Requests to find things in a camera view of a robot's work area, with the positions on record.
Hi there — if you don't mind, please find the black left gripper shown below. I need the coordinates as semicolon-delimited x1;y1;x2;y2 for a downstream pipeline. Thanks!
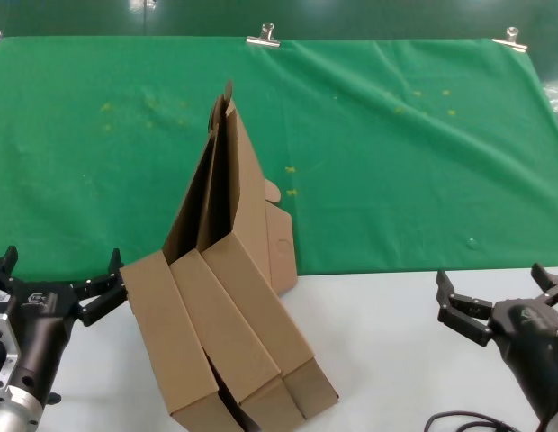
0;245;129;398

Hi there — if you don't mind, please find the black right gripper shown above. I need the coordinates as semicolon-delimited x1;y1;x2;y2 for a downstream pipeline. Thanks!
436;262;558;423

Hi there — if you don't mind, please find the green table cloth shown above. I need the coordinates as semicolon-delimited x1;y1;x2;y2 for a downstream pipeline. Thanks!
0;35;558;277

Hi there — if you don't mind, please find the silver metal wrist bracket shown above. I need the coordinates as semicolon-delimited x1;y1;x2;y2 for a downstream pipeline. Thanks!
0;287;23;401

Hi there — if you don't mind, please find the black cable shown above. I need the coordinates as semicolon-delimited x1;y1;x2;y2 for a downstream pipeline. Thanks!
424;409;517;432

